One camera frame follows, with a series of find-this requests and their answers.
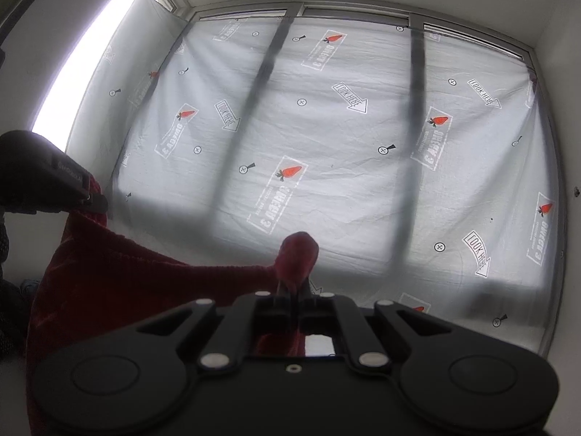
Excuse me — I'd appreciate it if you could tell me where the red checkered cloth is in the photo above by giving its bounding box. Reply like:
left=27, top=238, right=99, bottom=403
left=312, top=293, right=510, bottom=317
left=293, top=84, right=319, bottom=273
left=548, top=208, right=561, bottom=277
left=27, top=172, right=320, bottom=436

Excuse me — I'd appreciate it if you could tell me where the white printed curtain sheet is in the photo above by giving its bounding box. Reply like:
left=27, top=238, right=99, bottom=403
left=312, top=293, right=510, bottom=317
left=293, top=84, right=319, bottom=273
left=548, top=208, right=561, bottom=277
left=66, top=0, right=563, bottom=348

